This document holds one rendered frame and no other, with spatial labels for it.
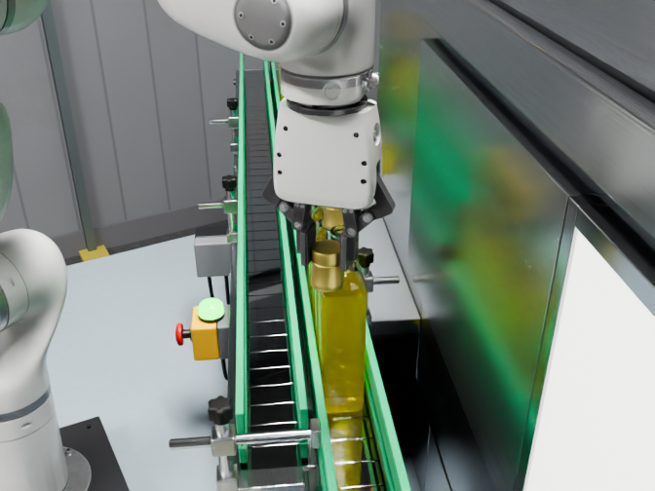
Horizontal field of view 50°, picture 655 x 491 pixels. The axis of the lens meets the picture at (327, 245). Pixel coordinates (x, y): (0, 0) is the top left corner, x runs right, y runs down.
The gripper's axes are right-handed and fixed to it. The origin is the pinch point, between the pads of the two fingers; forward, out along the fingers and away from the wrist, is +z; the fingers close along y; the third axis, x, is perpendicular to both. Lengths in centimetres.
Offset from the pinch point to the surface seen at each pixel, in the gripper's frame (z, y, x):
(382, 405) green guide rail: 21.3, -6.2, -1.6
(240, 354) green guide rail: 21.0, 13.5, -6.0
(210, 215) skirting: 125, 131, -236
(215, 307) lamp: 32, 28, -30
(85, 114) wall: 63, 169, -199
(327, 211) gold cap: 3.2, 4.0, -14.0
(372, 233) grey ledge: 29, 8, -58
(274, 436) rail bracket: 21.9, 4.5, 6.0
